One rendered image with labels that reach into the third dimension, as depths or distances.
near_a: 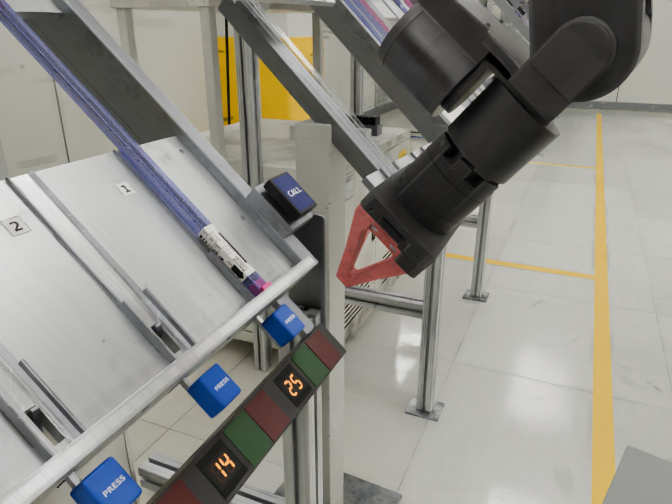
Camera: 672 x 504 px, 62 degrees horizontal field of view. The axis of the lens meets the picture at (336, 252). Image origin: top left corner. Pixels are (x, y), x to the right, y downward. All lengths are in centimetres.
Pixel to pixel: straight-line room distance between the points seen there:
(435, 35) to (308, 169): 52
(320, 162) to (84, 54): 36
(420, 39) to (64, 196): 30
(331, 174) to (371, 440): 80
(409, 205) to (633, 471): 31
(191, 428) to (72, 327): 114
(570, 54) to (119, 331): 34
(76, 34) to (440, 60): 44
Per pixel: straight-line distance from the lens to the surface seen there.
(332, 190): 88
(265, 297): 50
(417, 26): 39
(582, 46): 34
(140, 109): 65
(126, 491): 38
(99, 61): 68
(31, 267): 45
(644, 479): 57
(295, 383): 51
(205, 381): 43
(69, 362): 41
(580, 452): 155
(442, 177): 39
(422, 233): 40
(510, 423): 158
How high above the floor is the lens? 95
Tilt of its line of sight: 22 degrees down
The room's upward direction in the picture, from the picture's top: straight up
